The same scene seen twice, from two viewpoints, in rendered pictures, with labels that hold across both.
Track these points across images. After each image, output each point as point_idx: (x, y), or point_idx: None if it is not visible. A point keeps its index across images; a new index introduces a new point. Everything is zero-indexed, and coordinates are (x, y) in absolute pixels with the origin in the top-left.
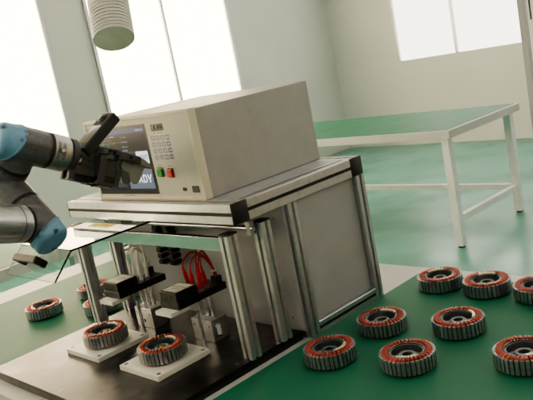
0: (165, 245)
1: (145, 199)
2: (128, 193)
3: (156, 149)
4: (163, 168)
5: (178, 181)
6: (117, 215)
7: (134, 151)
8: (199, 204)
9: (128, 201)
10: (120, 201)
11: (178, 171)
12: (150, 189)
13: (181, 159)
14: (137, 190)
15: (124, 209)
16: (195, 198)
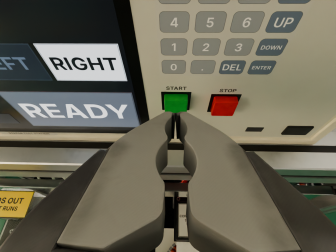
0: (174, 196)
1: (95, 140)
2: (21, 131)
3: (182, 42)
4: (193, 94)
5: (243, 118)
6: (18, 173)
7: (28, 44)
8: (329, 168)
9: (48, 156)
10: (13, 156)
11: (259, 101)
12: (115, 127)
13: (303, 77)
14: (61, 128)
15: (43, 170)
16: (281, 141)
